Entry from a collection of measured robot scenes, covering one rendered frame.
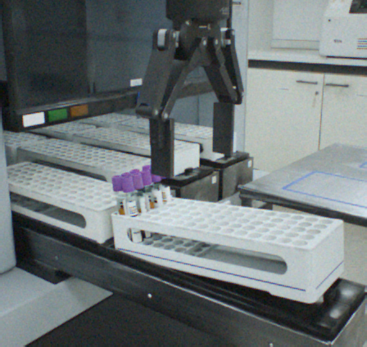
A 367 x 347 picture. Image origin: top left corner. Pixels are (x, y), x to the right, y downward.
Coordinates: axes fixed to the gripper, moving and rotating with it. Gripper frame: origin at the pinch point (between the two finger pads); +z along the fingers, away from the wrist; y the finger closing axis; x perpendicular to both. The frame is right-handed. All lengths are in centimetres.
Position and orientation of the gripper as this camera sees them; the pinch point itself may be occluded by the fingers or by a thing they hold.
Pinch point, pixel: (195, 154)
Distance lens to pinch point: 65.4
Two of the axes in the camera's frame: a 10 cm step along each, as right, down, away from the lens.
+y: 6.0, -2.2, 7.7
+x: -8.0, -1.8, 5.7
